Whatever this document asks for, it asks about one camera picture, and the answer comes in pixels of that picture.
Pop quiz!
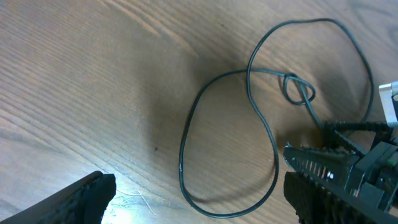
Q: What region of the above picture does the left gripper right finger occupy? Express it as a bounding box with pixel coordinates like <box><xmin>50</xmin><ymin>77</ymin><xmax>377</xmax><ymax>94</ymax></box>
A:
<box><xmin>284</xmin><ymin>172</ymin><xmax>397</xmax><ymax>224</ymax></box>

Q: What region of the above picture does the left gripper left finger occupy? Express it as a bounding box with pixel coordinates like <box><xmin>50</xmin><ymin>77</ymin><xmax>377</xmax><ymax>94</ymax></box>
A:
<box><xmin>2</xmin><ymin>171</ymin><xmax>116</xmax><ymax>224</ymax></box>

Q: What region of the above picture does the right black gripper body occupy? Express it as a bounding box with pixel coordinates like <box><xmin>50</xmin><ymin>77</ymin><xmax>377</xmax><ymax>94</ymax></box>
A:
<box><xmin>343</xmin><ymin>138</ymin><xmax>397</xmax><ymax>212</ymax></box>

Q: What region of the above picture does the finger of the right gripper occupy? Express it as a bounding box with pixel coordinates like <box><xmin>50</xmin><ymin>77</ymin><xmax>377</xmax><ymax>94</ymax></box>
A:
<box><xmin>283</xmin><ymin>145</ymin><xmax>359</xmax><ymax>189</ymax></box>
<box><xmin>322</xmin><ymin>121</ymin><xmax>394</xmax><ymax>156</ymax></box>

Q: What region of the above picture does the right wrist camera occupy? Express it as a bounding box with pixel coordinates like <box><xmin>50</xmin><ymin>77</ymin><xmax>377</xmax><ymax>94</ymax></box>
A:
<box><xmin>379</xmin><ymin>81</ymin><xmax>397</xmax><ymax>128</ymax></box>

